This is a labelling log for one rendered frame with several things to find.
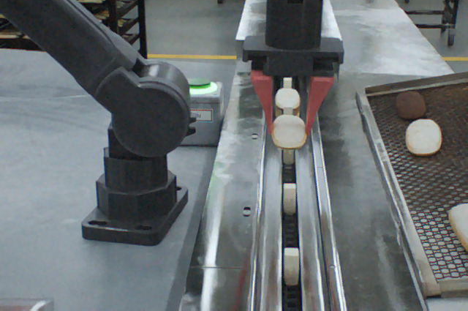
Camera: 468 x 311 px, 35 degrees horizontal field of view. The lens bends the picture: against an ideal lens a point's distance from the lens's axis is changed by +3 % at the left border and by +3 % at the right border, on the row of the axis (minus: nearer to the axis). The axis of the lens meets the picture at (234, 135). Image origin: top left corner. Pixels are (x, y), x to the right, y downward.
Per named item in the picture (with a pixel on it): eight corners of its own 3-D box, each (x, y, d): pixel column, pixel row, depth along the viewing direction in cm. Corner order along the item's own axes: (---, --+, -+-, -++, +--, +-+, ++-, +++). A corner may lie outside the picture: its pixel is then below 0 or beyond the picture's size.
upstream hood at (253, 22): (258, -24, 241) (259, -52, 238) (313, -24, 240) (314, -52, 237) (235, 81, 124) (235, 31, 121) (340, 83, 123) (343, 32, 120)
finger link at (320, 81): (330, 145, 75) (335, 58, 72) (261, 143, 75) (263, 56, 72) (326, 124, 81) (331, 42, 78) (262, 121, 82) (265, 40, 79)
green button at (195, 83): (185, 88, 105) (185, 77, 104) (212, 88, 104) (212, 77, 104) (181, 96, 101) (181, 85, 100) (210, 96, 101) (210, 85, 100)
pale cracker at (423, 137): (405, 125, 88) (404, 116, 87) (439, 122, 87) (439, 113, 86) (405, 157, 79) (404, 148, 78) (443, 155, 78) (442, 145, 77)
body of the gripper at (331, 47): (343, 69, 72) (349, -6, 70) (241, 67, 73) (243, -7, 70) (338, 54, 78) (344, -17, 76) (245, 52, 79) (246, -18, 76)
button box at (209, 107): (178, 148, 110) (175, 79, 107) (229, 149, 110) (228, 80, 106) (170, 169, 103) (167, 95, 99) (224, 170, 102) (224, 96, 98)
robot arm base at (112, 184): (122, 191, 88) (78, 238, 77) (118, 129, 85) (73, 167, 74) (190, 197, 86) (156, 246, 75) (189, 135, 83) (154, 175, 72)
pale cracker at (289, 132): (271, 118, 83) (272, 109, 83) (305, 119, 83) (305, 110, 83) (270, 150, 74) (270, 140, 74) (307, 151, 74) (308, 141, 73)
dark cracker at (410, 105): (393, 96, 99) (392, 88, 98) (423, 93, 98) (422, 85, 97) (396, 121, 89) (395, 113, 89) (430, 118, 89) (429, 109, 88)
